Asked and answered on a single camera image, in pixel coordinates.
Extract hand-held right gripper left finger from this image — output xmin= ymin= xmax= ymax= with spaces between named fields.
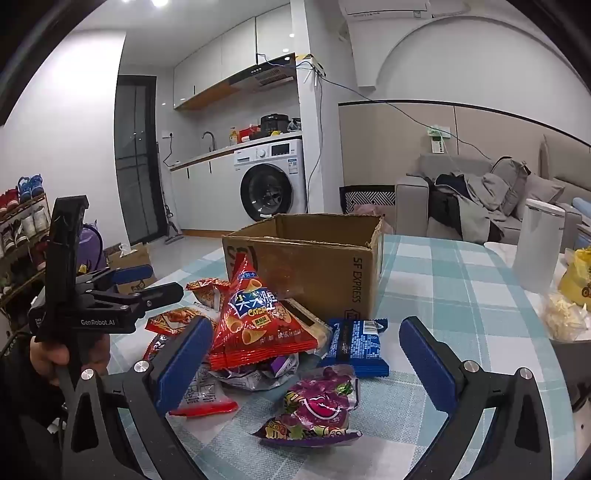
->
xmin=60 ymin=316 xmax=215 ymax=480

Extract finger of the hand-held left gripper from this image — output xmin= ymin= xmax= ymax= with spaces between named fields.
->
xmin=74 ymin=265 xmax=155 ymax=296
xmin=87 ymin=282 xmax=185 ymax=311

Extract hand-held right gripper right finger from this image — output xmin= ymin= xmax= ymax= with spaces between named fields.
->
xmin=397 ymin=316 xmax=555 ymax=480

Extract noodle snack packet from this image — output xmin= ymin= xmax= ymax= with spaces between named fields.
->
xmin=145 ymin=307 xmax=220 ymax=361

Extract white red-edged packet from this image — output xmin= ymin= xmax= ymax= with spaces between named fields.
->
xmin=168 ymin=360 xmax=239 ymax=418

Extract red cookie cake packet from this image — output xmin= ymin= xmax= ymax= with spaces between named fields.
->
xmin=185 ymin=278 xmax=232 ymax=310

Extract silver snack packet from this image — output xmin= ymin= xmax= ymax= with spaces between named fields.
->
xmin=205 ymin=353 xmax=301 ymax=393

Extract blue cookie packet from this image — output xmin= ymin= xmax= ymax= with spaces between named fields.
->
xmin=318 ymin=318 xmax=391 ymax=379

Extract red triangular chip bag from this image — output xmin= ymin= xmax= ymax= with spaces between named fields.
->
xmin=208 ymin=253 xmax=328 ymax=370

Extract purple snack packet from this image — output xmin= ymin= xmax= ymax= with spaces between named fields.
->
xmin=253 ymin=364 xmax=363 ymax=448

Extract brown cardboard box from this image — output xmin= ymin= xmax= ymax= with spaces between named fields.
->
xmin=222 ymin=213 xmax=385 ymax=321

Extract person's left forearm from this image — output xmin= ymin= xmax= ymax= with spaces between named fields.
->
xmin=0 ymin=337 xmax=70 ymax=480

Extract clear bag of snacks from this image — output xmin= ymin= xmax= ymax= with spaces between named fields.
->
xmin=540 ymin=293 xmax=591 ymax=342

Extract person's left hand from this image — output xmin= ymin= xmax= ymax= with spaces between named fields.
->
xmin=30 ymin=337 xmax=110 ymax=388

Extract open cardboard floor box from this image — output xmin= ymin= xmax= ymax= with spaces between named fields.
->
xmin=105 ymin=242 xmax=158 ymax=296

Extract purple backpack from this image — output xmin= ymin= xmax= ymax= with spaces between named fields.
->
xmin=76 ymin=226 xmax=107 ymax=275

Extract shoe rack with shoes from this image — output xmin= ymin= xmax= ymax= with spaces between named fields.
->
xmin=0 ymin=174 xmax=54 ymax=315

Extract floor mop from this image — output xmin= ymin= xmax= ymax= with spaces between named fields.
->
xmin=154 ymin=138 xmax=185 ymax=245

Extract dark glass door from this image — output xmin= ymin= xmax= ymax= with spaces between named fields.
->
xmin=115 ymin=75 xmax=168 ymax=241

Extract white kitchen counter cabinet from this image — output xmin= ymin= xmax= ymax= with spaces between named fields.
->
xmin=168 ymin=145 xmax=243 ymax=234

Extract white washing machine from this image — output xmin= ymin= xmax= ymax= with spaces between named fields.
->
xmin=233 ymin=137 xmax=308 ymax=222

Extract grey sofa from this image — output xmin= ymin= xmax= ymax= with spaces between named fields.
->
xmin=394 ymin=134 xmax=591 ymax=245

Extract white cylindrical bin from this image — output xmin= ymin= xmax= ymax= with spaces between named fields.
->
xmin=512 ymin=198 xmax=566 ymax=294

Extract pile of clothes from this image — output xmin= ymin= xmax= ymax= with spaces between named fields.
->
xmin=429 ymin=171 xmax=509 ymax=243

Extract pink cloth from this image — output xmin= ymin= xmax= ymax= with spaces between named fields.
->
xmin=353 ymin=203 xmax=395 ymax=236

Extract yellow plastic bag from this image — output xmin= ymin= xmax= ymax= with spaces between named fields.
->
xmin=556 ymin=247 xmax=591 ymax=305

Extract black patterned chair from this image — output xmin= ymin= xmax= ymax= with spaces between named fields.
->
xmin=339 ymin=185 xmax=397 ymax=215

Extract black pressure cooker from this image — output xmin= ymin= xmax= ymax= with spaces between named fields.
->
xmin=259 ymin=113 xmax=291 ymax=137

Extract range hood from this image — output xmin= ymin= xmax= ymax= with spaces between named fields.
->
xmin=226 ymin=53 xmax=297 ymax=90

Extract white router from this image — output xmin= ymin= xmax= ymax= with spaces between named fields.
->
xmin=295 ymin=53 xmax=328 ymax=79

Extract white air conditioner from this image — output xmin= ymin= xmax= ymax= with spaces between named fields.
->
xmin=338 ymin=0 xmax=432 ymax=24

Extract white wall control panel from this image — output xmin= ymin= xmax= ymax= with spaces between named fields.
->
xmin=426 ymin=124 xmax=450 ymax=154

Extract white wall cabinets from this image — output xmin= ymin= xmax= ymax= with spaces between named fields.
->
xmin=173 ymin=4 xmax=293 ymax=110

